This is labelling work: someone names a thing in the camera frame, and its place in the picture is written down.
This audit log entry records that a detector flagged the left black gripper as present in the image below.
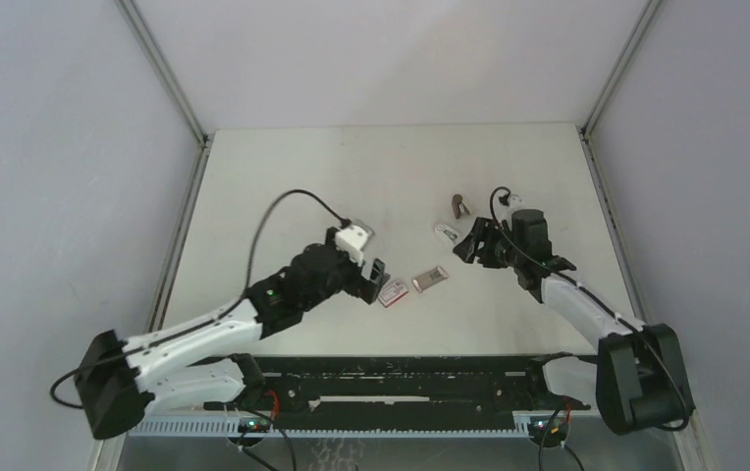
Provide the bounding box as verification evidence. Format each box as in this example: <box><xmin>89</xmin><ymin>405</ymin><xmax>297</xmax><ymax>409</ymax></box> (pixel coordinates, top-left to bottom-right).
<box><xmin>300</xmin><ymin>227</ymin><xmax>388</xmax><ymax>311</ymax></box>

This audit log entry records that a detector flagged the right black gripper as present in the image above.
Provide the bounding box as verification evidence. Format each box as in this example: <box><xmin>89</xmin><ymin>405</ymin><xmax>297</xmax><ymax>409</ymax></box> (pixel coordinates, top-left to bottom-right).
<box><xmin>454</xmin><ymin>217</ymin><xmax>523</xmax><ymax>270</ymax></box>

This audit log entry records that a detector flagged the red white staple box sleeve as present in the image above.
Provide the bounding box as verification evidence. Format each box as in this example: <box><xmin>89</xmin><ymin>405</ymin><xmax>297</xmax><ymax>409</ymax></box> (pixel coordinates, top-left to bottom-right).
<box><xmin>378</xmin><ymin>279</ymin><xmax>409</xmax><ymax>308</ymax></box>

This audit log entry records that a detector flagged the cardboard staple box tray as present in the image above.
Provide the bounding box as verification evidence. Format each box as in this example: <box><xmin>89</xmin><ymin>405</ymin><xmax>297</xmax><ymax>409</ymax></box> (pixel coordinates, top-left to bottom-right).
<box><xmin>411</xmin><ymin>266</ymin><xmax>449</xmax><ymax>293</ymax></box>

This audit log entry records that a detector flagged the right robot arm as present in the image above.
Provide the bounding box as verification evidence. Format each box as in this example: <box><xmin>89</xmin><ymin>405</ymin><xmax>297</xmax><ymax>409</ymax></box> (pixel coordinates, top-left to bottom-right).
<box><xmin>453</xmin><ymin>209</ymin><xmax>695</xmax><ymax>435</ymax></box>

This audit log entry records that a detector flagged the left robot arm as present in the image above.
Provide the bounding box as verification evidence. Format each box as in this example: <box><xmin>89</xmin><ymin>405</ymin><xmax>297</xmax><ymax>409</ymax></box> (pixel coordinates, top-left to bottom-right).
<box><xmin>74</xmin><ymin>221</ymin><xmax>388</xmax><ymax>441</ymax></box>

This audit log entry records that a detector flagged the right black camera cable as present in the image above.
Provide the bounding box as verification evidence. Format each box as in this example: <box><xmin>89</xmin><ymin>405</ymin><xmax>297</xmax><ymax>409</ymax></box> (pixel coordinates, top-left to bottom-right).
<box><xmin>489</xmin><ymin>186</ymin><xmax>694</xmax><ymax>434</ymax></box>

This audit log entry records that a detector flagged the black camera cable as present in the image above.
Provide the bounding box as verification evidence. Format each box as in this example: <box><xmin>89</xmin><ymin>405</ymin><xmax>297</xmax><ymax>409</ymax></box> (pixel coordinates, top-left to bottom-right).
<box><xmin>49</xmin><ymin>188</ymin><xmax>353</xmax><ymax>411</ymax></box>
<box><xmin>489</xmin><ymin>186</ymin><xmax>694</xmax><ymax>434</ymax></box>

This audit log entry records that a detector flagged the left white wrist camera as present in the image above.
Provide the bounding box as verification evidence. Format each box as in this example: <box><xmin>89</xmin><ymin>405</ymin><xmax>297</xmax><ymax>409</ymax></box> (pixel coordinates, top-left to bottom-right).
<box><xmin>334</xmin><ymin>220</ymin><xmax>375</xmax><ymax>267</ymax></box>

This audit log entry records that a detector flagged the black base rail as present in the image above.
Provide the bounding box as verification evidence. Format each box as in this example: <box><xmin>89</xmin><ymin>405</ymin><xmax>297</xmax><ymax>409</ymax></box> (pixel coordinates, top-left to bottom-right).
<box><xmin>203</xmin><ymin>353</ymin><xmax>592</xmax><ymax>434</ymax></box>

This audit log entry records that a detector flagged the left black camera cable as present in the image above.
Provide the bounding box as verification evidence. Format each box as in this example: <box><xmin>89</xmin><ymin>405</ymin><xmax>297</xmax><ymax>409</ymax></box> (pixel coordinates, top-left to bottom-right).
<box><xmin>49</xmin><ymin>188</ymin><xmax>353</xmax><ymax>411</ymax></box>

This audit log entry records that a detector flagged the left circuit board with wires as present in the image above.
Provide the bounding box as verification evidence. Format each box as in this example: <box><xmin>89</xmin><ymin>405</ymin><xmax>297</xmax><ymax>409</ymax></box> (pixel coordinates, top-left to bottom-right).
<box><xmin>222</xmin><ymin>390</ymin><xmax>303</xmax><ymax>471</ymax></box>

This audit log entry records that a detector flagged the circuit board with wires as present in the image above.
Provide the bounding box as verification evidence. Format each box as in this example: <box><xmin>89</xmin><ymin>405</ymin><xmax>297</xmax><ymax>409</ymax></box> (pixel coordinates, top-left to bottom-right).
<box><xmin>222</xmin><ymin>390</ymin><xmax>303</xmax><ymax>471</ymax></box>
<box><xmin>531</xmin><ymin>396</ymin><xmax>585</xmax><ymax>471</ymax></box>

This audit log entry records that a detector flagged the right circuit board with wires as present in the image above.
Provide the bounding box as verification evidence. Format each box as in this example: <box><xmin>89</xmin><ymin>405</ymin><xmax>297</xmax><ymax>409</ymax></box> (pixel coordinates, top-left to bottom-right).
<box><xmin>531</xmin><ymin>396</ymin><xmax>585</xmax><ymax>471</ymax></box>

